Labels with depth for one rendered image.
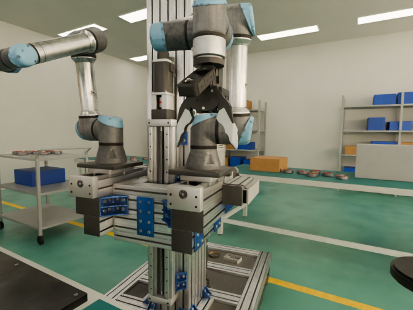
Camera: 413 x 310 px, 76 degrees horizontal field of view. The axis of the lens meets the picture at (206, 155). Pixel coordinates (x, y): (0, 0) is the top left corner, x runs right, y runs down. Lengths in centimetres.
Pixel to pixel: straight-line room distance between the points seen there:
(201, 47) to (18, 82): 632
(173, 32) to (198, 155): 51
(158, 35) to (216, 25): 20
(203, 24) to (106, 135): 85
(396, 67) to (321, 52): 154
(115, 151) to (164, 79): 41
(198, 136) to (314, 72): 607
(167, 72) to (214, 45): 72
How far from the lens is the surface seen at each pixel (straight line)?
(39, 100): 695
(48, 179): 372
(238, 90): 106
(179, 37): 75
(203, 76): 55
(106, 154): 134
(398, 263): 169
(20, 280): 97
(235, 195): 119
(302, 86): 700
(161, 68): 131
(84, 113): 146
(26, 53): 116
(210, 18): 63
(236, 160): 683
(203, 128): 108
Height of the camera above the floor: 119
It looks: 5 degrees down
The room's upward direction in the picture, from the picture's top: 1 degrees clockwise
